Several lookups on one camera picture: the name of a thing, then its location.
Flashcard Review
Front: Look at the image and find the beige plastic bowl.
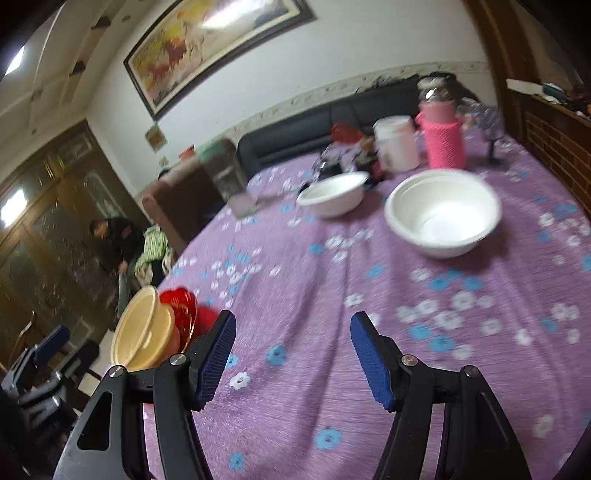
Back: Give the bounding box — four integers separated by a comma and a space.
110, 286, 180, 372

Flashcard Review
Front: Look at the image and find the large white paper bowl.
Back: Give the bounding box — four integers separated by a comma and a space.
385, 169, 502, 259

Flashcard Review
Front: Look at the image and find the small white paper bowl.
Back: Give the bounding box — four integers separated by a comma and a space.
297, 171, 370, 219

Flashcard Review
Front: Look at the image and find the wooden glass-door cabinet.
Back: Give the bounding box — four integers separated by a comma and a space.
1, 121, 148, 368

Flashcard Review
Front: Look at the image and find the large red scalloped plate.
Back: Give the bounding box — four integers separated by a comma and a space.
159, 287, 218, 352

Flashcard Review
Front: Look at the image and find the seated person in black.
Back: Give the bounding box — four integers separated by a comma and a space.
89, 217, 144, 320

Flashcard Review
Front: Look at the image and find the purple floral tablecloth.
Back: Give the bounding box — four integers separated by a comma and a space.
162, 140, 590, 479

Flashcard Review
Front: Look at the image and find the green patterned cloth bag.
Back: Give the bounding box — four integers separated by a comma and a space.
134, 225, 174, 287

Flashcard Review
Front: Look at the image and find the brown armchair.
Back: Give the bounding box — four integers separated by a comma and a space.
140, 157, 225, 255

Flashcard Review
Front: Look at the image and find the clear green-lidded water bottle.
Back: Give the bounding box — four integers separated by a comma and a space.
197, 137, 257, 219

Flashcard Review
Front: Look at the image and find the black gear device right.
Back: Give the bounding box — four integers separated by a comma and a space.
355, 137, 386, 186

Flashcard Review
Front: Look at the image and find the black gear device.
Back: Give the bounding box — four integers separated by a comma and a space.
317, 157, 344, 180
355, 137, 386, 186

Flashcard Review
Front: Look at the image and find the white plastic jar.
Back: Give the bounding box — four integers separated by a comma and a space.
373, 115, 421, 173

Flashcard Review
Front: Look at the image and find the black gear device left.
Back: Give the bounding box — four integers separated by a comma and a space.
317, 157, 344, 180

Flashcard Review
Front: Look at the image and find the black phone stand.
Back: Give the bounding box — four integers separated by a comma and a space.
475, 104, 505, 168

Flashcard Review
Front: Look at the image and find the brick-pattern side counter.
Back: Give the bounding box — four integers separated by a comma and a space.
505, 90, 591, 215

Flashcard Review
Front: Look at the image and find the pink knit-sleeved thermos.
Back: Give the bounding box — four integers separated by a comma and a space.
416, 77, 467, 169

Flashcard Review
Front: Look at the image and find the red plastic bag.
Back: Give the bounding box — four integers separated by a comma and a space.
331, 122, 365, 145

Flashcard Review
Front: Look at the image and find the black leather sofa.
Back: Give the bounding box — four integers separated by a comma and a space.
238, 75, 422, 179

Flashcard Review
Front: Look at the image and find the framed horse painting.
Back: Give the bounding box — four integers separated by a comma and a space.
124, 0, 315, 121

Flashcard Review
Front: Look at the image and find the small wall plaque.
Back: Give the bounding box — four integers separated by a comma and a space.
145, 123, 167, 152

